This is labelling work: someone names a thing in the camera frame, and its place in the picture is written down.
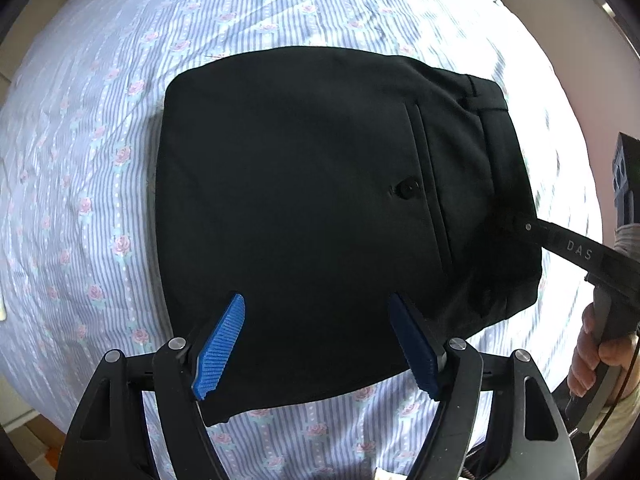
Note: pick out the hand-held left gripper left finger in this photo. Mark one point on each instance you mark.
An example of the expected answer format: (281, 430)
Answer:
(220, 345)

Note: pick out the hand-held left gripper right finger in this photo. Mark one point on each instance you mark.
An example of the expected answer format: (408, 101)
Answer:
(415, 345)

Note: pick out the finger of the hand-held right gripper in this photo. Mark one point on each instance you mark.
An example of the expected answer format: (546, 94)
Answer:
(530, 227)

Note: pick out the black pants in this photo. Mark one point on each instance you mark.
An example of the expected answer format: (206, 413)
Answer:
(300, 185)

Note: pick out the person's right forearm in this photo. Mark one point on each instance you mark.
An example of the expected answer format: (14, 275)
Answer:
(620, 435)

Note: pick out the person's right hand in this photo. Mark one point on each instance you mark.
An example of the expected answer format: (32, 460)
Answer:
(587, 355)

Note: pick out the floral striped bed sheet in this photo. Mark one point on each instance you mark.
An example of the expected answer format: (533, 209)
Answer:
(100, 110)

